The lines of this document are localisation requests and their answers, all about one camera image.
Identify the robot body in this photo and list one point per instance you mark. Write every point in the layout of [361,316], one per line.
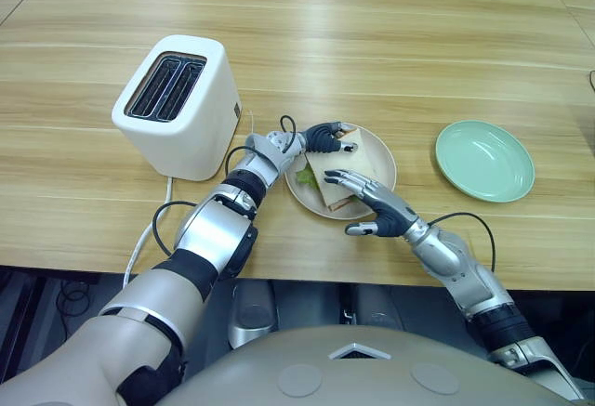
[372,378]

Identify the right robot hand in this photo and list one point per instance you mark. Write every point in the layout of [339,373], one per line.
[388,208]

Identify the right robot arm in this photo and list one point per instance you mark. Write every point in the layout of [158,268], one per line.
[469,280]

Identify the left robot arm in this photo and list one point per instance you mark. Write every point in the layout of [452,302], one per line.
[209,225]

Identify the cream toaster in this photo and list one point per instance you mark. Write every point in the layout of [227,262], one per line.
[190,141]

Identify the beige plate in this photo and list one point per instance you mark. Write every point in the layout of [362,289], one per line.
[381,164]

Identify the green lettuce leaf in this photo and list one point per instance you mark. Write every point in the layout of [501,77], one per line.
[308,177]

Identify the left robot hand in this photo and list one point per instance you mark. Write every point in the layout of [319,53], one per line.
[321,139]

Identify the green plate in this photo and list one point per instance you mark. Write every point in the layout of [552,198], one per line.
[485,162]

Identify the bread slice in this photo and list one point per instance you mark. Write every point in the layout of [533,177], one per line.
[337,160]
[343,206]

